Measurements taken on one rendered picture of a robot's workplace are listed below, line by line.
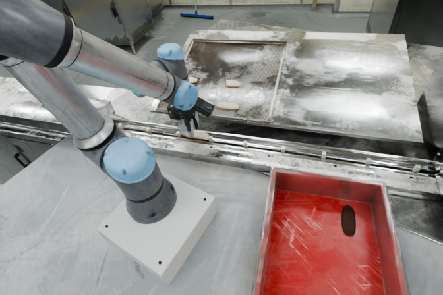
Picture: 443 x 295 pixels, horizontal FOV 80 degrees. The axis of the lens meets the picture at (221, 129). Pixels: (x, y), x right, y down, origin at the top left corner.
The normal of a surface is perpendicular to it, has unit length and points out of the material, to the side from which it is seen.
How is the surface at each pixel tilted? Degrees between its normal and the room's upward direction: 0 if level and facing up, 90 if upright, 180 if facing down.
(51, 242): 0
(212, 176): 0
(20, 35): 85
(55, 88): 91
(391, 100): 10
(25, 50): 103
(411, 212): 0
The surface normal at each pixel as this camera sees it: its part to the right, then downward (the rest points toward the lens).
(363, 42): -0.16, -0.59
